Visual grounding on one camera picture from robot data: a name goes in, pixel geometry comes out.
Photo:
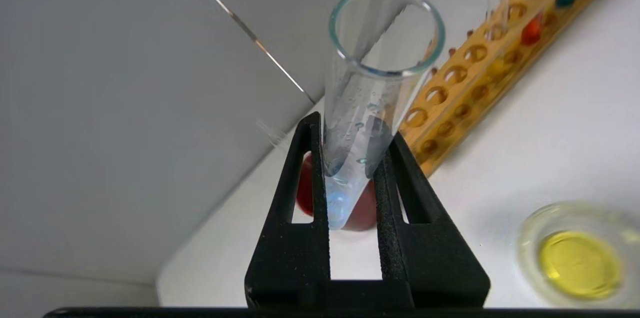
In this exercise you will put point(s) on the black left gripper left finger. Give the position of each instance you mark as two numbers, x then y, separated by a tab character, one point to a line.
295	253

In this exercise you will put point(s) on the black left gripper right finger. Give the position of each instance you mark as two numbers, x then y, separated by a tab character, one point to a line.
430	253

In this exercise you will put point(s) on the wooden test tube rack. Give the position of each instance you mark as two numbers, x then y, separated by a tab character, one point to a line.
450	93

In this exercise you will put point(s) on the red pigment test tube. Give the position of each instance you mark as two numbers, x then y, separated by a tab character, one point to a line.
531	31

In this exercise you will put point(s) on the red cylindrical cup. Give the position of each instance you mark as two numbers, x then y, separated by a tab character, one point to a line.
362	213

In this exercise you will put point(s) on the clear glass beaker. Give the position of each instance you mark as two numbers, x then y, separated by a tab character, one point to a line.
580	263

